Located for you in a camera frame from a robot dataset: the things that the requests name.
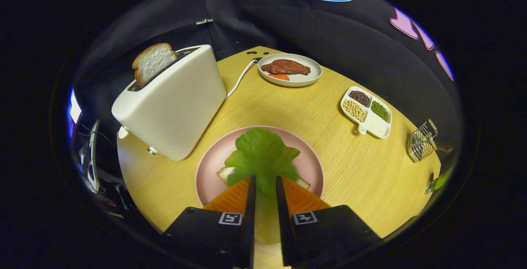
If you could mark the pile of green beans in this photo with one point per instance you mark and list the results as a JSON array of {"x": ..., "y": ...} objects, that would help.
[{"x": 379, "y": 111}]

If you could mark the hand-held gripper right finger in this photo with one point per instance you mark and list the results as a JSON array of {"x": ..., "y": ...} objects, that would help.
[{"x": 284, "y": 219}]

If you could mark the pink round plate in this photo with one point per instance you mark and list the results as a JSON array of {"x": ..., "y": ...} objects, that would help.
[{"x": 210, "y": 166}]

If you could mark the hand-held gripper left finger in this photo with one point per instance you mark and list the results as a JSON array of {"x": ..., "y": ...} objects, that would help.
[{"x": 250, "y": 219}]

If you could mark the green drink bottle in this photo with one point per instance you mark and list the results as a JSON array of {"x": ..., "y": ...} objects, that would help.
[{"x": 438, "y": 182}]

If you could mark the brown meat patty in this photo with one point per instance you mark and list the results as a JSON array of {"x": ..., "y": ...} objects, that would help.
[{"x": 286, "y": 67}]

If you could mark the pile of yellow soybeans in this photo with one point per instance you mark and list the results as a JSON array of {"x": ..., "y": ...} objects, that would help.
[{"x": 354, "y": 110}]

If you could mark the red tomato slice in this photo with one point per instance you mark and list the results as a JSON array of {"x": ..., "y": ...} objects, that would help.
[{"x": 280, "y": 77}]

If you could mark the white divided dish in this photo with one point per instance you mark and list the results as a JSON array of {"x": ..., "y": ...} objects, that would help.
[{"x": 376, "y": 127}]

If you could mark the beige round plate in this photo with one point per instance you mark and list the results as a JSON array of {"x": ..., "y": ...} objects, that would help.
[{"x": 306, "y": 80}]

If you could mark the black backdrop cloth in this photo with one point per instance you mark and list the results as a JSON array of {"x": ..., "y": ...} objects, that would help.
[{"x": 288, "y": 26}]

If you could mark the silver clip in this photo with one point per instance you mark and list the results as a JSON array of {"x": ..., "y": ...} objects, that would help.
[{"x": 204, "y": 21}]

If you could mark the pile of red beans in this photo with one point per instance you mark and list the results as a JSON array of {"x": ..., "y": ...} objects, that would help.
[{"x": 359, "y": 97}]

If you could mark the green lettuce leaf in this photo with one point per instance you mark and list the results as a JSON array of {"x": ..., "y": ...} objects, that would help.
[{"x": 261, "y": 153}]

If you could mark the white toaster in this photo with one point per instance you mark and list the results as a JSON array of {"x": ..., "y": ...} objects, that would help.
[{"x": 173, "y": 104}]

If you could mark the white bread slice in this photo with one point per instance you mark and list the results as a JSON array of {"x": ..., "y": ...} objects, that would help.
[
  {"x": 225, "y": 174},
  {"x": 153, "y": 61}
]

